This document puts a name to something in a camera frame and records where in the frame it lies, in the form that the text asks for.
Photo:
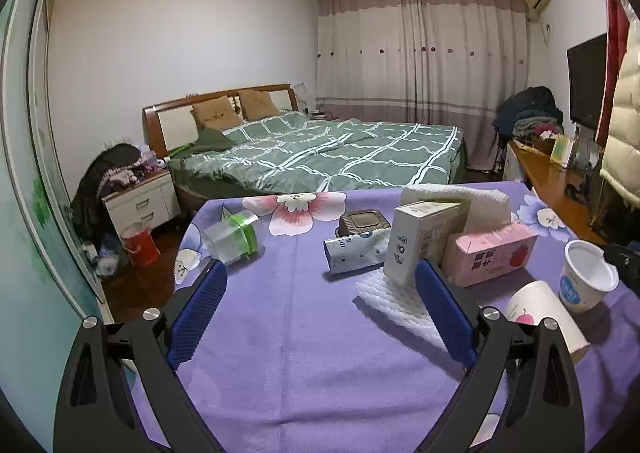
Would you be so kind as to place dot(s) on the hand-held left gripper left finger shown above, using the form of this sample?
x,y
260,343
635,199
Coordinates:
x,y
197,313

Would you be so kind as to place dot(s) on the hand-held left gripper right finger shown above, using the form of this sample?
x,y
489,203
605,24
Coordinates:
x,y
445,318

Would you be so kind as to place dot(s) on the white foam net sleeve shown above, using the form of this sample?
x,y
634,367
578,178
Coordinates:
x,y
395,303

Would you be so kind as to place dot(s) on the white yogurt cup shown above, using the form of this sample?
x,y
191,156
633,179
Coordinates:
x,y
580,293

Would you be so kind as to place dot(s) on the pink carton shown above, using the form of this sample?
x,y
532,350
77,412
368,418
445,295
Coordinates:
x,y
492,255

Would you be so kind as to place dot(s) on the white carton box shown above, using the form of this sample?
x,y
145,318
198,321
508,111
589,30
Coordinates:
x,y
415,238

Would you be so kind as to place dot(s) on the paper cup with fruit print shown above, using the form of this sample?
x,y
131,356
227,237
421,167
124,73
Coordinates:
x,y
545,313

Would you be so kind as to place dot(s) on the blue and white packet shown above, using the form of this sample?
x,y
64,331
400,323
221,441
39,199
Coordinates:
x,y
352,253

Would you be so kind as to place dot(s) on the white towel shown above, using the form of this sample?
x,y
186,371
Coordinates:
x,y
480,205

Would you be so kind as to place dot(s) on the clear container with green lid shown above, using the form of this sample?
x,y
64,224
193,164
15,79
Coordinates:
x,y
230,240

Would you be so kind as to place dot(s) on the red bucket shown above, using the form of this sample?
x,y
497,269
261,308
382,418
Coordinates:
x,y
141,248

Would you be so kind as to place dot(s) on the wooden dresser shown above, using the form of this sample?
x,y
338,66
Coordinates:
x,y
545,173

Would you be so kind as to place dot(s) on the purple floral tablecloth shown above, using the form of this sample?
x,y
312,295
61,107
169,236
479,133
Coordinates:
x,y
310,358

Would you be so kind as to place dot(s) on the white nightstand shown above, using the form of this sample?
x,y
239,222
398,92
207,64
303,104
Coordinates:
x,y
140,205

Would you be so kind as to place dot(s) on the dark brown small box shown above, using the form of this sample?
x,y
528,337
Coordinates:
x,y
362,223

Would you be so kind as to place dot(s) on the white down jacket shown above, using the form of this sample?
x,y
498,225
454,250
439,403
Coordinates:
x,y
625,133

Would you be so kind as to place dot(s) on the dark green cloth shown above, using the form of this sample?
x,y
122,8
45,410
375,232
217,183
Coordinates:
x,y
210,139

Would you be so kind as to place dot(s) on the clothes pile on nightstand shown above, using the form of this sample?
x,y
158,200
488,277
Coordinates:
x,y
115,158

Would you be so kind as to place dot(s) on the dark clothes pile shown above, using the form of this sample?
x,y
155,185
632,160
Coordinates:
x,y
530,108

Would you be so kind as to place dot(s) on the black television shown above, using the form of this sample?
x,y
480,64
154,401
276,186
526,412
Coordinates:
x,y
587,83

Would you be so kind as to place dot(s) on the wooden bed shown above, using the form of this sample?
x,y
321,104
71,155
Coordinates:
x,y
165,123

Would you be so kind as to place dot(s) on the brown pillow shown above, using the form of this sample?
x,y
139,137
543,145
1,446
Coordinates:
x,y
217,115
257,105

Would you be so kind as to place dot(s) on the green checked quilt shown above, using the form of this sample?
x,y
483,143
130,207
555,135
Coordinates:
x,y
325,153

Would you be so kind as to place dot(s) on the wardrobe sliding door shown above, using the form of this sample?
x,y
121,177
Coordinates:
x,y
30,183

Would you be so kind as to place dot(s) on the red quilted jacket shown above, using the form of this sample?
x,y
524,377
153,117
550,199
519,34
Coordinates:
x,y
615,33

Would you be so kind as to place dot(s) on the pink and white curtain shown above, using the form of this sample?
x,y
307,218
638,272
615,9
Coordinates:
x,y
425,58

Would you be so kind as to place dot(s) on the green picture frame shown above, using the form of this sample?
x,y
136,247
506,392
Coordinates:
x,y
562,150

